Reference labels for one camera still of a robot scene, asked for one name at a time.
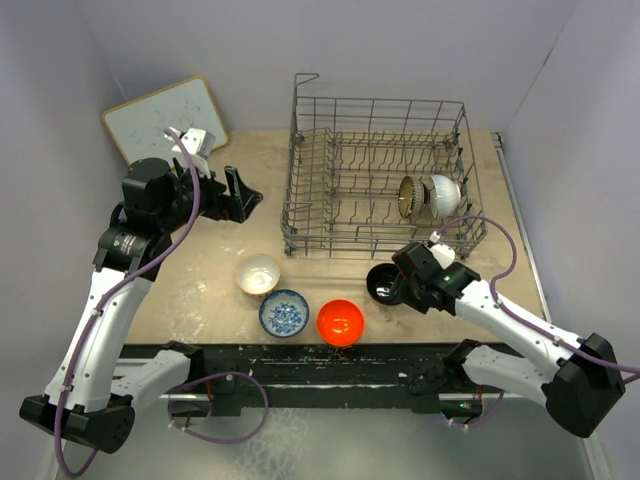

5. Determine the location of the grey wire dish rack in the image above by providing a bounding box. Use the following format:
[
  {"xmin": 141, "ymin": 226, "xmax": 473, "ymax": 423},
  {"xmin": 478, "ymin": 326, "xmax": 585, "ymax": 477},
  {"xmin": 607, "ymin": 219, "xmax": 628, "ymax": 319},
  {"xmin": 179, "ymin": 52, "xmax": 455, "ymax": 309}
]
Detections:
[{"xmin": 280, "ymin": 73, "xmax": 487, "ymax": 259}]

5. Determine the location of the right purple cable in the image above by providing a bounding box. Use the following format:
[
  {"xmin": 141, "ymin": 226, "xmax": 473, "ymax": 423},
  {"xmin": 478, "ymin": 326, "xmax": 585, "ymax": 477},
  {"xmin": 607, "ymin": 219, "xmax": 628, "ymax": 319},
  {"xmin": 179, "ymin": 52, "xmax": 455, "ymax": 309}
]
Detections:
[{"xmin": 432, "ymin": 214, "xmax": 640, "ymax": 431}]

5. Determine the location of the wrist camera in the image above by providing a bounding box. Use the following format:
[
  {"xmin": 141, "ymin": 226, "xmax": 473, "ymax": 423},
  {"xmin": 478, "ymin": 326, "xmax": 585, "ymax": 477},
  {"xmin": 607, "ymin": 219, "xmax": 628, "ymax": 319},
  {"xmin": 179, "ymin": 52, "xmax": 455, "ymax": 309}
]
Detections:
[
  {"xmin": 427, "ymin": 231, "xmax": 456, "ymax": 269},
  {"xmin": 164, "ymin": 127, "xmax": 215, "ymax": 179}
]

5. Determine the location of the beige white bowl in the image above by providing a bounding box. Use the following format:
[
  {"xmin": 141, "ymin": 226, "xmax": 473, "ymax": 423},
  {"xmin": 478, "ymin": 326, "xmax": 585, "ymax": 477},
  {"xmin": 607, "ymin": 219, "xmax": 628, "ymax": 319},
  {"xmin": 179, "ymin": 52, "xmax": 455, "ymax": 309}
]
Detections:
[{"xmin": 235, "ymin": 254, "xmax": 281, "ymax": 296}]

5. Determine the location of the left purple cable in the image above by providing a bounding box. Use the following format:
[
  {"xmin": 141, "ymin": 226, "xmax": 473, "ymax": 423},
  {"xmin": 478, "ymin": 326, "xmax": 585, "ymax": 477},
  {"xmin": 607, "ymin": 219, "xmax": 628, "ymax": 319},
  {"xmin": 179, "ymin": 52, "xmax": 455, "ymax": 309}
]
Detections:
[{"xmin": 53, "ymin": 127, "xmax": 269, "ymax": 476}]

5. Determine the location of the small whiteboard with wood frame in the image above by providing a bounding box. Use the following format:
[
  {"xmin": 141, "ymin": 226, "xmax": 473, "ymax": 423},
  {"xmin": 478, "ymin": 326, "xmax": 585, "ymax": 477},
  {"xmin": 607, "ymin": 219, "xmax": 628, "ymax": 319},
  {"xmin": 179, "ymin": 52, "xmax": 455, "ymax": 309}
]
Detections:
[{"xmin": 102, "ymin": 76, "xmax": 229, "ymax": 164}]

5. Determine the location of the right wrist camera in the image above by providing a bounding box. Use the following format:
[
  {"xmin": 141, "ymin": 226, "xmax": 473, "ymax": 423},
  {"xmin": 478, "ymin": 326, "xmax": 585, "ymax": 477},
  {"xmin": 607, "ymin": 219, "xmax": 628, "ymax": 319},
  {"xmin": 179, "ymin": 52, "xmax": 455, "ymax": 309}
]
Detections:
[{"xmin": 427, "ymin": 231, "xmax": 456, "ymax": 269}]

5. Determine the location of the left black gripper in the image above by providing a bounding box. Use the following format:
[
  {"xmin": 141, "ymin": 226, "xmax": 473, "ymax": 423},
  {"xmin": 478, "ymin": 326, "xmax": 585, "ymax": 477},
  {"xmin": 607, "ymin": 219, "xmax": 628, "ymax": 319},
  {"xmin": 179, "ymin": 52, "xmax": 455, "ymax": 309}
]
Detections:
[{"xmin": 157, "ymin": 158, "xmax": 261, "ymax": 233}]

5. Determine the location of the white ceramic bowl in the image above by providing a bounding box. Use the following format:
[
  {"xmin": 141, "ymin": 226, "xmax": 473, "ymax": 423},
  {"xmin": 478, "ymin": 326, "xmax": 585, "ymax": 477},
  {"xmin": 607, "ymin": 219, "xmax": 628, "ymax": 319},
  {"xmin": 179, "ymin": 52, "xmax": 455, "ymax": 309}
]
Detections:
[{"xmin": 428, "ymin": 174, "xmax": 462, "ymax": 219}]

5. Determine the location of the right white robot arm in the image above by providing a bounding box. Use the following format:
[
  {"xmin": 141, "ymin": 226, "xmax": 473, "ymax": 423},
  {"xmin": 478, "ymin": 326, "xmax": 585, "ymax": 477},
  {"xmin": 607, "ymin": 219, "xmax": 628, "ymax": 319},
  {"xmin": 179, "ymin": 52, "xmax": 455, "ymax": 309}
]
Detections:
[{"xmin": 392, "ymin": 242, "xmax": 626, "ymax": 438}]

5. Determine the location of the brown rimmed cream bowl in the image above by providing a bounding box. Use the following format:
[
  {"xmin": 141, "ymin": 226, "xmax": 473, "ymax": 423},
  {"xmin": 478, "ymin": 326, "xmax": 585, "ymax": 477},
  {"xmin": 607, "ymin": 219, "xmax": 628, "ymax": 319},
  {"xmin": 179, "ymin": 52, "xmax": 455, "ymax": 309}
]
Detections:
[{"xmin": 398, "ymin": 176, "xmax": 429, "ymax": 219}]

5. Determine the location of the black glossy bowl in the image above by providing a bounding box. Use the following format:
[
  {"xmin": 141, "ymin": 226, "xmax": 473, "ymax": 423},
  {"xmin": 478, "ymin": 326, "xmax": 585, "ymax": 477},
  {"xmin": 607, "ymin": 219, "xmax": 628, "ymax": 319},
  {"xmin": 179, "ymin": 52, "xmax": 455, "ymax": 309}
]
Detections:
[{"xmin": 366, "ymin": 263, "xmax": 401, "ymax": 306}]

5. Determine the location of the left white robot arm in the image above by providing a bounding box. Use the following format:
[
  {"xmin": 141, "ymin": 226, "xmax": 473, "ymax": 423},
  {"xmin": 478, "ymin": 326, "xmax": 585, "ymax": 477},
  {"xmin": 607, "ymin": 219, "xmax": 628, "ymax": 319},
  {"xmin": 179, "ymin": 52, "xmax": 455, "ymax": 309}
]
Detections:
[{"xmin": 19, "ymin": 158, "xmax": 263, "ymax": 454}]

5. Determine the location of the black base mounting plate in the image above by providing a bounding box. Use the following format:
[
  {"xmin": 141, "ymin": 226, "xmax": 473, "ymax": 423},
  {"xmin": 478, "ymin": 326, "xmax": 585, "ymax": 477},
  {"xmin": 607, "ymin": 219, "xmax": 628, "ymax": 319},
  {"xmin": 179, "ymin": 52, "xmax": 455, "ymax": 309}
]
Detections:
[{"xmin": 119, "ymin": 342, "xmax": 506, "ymax": 414}]

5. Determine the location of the purple cable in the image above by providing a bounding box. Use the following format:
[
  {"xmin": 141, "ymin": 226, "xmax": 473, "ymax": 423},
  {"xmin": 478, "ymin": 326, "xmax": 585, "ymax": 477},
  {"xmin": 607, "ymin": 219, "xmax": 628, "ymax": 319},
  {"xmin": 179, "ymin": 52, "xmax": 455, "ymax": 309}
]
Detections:
[
  {"xmin": 432, "ymin": 214, "xmax": 640, "ymax": 431},
  {"xmin": 53, "ymin": 127, "xmax": 269, "ymax": 476}
]

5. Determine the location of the blue white patterned bowl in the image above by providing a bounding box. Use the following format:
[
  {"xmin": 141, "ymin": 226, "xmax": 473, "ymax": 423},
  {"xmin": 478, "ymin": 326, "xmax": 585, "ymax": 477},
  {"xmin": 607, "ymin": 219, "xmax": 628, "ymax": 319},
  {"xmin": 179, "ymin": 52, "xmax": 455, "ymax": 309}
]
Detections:
[{"xmin": 258, "ymin": 289, "xmax": 310, "ymax": 339}]

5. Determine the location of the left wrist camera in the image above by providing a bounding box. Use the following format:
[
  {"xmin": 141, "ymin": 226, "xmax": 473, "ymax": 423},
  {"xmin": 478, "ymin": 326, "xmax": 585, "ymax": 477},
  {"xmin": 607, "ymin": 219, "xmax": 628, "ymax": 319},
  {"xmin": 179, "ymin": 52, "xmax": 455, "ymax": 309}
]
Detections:
[{"xmin": 164, "ymin": 127, "xmax": 215, "ymax": 179}]

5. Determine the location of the orange bowl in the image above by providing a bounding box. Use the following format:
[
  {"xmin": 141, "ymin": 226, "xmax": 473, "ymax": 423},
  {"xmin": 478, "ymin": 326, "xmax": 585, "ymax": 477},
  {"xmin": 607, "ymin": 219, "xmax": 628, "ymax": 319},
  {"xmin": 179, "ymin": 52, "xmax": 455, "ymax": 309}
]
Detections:
[{"xmin": 316, "ymin": 299, "xmax": 365, "ymax": 348}]

